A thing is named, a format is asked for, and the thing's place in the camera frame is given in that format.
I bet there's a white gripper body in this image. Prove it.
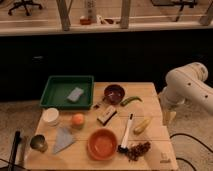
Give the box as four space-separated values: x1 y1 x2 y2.
161 105 176 126

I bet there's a red orange bowl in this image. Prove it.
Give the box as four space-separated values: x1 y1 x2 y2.
87 129 117 161

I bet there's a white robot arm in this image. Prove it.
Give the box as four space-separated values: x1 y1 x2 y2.
158 62 213 126

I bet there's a green chili pepper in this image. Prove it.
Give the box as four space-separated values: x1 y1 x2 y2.
120 96 142 107

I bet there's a bunch of red grapes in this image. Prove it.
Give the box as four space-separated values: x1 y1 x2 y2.
126 142 151 161

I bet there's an orange peach fruit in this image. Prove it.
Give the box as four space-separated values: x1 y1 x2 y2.
71 113 85 129

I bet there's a grey blue sponge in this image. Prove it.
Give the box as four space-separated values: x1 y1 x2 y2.
67 87 84 102

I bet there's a green plastic tray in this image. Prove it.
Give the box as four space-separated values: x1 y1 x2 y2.
40 75 94 110

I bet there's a grey blue folded cloth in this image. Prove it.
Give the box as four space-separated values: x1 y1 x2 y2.
52 127 75 154

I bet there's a white round container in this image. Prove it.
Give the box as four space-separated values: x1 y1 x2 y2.
42 108 59 126

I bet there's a red object on shelf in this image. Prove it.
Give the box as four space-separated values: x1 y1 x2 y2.
80 16 92 25

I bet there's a metal cup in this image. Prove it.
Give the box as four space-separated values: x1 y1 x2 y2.
30 134 48 152

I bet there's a black tripod stand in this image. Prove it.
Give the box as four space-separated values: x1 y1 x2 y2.
7 131 21 171

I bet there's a black office chair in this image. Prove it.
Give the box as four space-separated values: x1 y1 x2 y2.
8 0 43 16

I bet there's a black floor cable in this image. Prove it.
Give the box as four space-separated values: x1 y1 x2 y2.
169 132 213 171

